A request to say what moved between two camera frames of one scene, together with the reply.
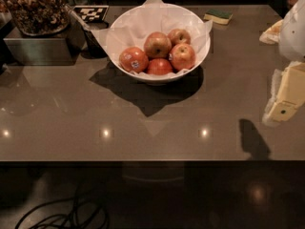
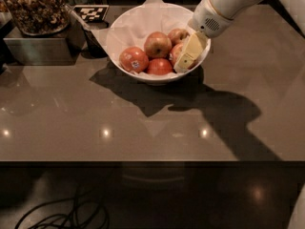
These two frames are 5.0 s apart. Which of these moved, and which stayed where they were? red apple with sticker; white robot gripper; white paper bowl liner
Moved: white robot gripper
Stayed: white paper bowl liner; red apple with sticker
